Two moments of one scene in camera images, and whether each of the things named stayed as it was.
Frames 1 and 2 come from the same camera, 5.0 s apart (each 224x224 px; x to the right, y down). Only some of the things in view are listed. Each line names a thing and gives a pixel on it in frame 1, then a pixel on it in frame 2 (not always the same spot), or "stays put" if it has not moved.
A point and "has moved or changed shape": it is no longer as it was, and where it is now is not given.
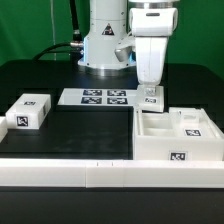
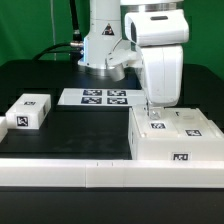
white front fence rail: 111,173 stays put
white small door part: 150,103 has moved or changed shape
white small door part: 191,122 stays put
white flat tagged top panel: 99,97 stays put
